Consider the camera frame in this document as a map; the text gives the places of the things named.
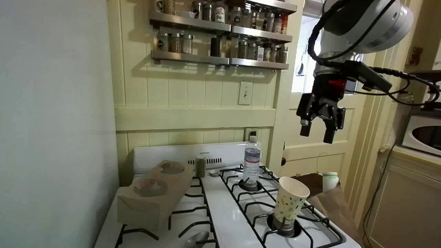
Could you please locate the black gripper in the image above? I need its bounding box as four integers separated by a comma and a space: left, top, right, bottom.
294, 72, 358, 144

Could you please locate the white gas stove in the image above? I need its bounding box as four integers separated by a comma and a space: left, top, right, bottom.
93, 140, 362, 248

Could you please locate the cream panel door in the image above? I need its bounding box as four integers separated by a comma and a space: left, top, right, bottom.
269, 12, 369, 181

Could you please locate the small white jar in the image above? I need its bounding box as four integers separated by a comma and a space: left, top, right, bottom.
320, 170, 340, 192

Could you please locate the clear plastic water bottle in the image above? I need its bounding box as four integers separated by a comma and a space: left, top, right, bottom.
241, 133, 261, 189

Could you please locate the patterned paper cup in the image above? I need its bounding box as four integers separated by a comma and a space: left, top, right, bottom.
272, 174, 311, 231

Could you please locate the brown wooden side table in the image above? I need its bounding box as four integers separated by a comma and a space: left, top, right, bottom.
293, 172, 365, 239

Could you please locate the white microwave oven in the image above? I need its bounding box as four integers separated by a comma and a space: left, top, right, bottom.
400, 111, 441, 158

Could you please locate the black burner grate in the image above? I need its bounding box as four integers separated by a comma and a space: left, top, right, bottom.
114, 176, 218, 248
218, 163, 345, 248

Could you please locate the cream base cabinet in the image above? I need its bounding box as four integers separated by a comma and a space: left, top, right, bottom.
362, 144, 441, 248

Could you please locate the small metal shaker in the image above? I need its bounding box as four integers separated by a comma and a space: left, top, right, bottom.
195, 155, 206, 178

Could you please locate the white window blind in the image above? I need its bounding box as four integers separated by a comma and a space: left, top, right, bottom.
303, 0, 325, 19

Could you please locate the short metal spice shelf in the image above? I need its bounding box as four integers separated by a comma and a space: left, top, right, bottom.
246, 0, 298, 13

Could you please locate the dark spice jar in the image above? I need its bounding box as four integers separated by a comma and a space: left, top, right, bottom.
209, 34, 223, 57

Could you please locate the white label spice jar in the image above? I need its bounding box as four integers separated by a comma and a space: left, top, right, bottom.
212, 0, 227, 24

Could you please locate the wide glass jar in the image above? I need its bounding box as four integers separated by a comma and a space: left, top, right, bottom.
155, 0, 177, 14

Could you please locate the white refrigerator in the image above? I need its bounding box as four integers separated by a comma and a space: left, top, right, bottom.
0, 0, 119, 248

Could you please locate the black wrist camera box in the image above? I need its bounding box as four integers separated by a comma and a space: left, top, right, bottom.
341, 60, 392, 93

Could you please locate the cream light switch plate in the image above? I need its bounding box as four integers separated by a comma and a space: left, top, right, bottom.
236, 79, 254, 107

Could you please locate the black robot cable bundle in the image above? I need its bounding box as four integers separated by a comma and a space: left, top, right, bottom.
305, 0, 441, 107

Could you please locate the cream wall cabinet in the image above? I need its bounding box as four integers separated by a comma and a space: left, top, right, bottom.
403, 0, 441, 74

